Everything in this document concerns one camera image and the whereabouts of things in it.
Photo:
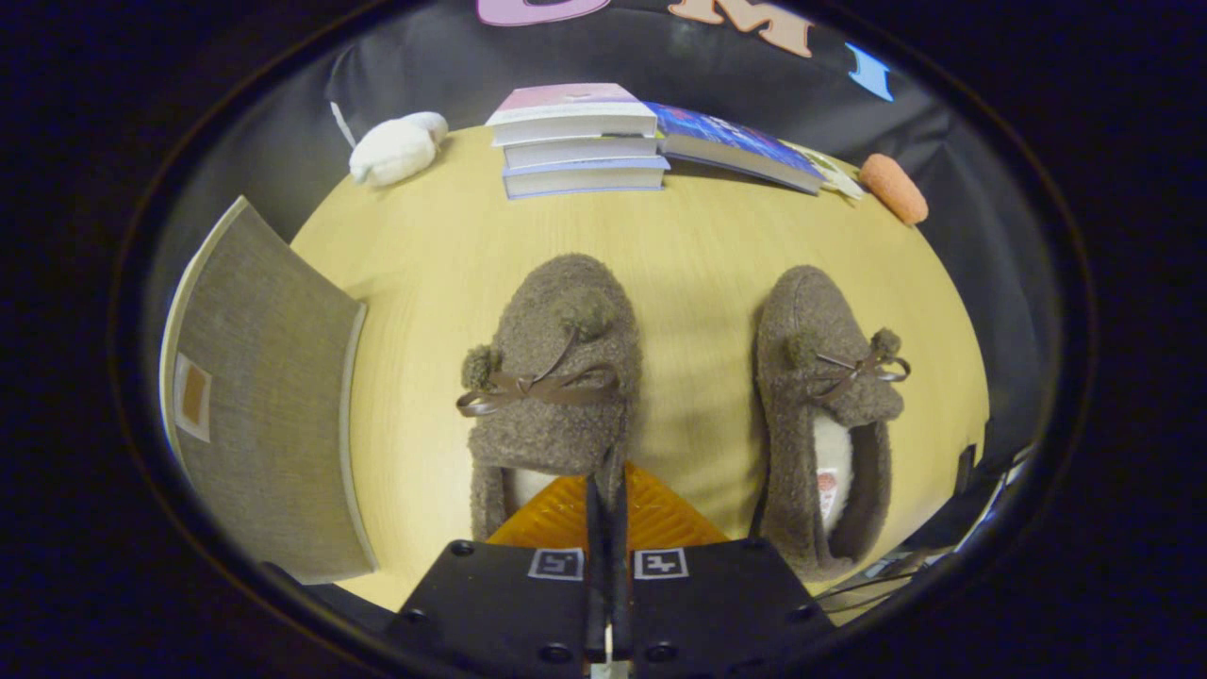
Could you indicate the dark blue cover book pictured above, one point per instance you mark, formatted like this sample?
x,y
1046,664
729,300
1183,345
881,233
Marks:
x,y
731,141

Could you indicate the white and green leaflet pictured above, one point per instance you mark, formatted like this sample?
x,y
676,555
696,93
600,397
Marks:
x,y
839,174

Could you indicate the orange sponge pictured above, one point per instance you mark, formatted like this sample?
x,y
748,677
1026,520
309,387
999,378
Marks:
x,y
894,187

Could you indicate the grey fabric storage box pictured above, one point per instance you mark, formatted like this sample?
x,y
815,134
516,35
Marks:
x,y
273,396

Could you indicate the pale blue cover book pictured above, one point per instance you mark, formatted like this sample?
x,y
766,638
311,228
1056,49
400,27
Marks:
x,y
585,177

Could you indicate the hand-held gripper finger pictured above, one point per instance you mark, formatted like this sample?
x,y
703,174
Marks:
x,y
596,566
620,566

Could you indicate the thin white book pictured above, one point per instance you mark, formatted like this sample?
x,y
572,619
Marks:
x,y
580,151

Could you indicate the black backdrop cloth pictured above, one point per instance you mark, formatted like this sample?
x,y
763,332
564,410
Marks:
x,y
424,66

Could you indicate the white plush toy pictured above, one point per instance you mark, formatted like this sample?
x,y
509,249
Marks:
x,y
391,151

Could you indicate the brown fuzzy shoe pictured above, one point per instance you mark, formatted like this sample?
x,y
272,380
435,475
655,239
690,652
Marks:
x,y
801,415
556,377

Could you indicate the pink cover book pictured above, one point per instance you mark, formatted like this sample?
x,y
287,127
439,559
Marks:
x,y
570,102

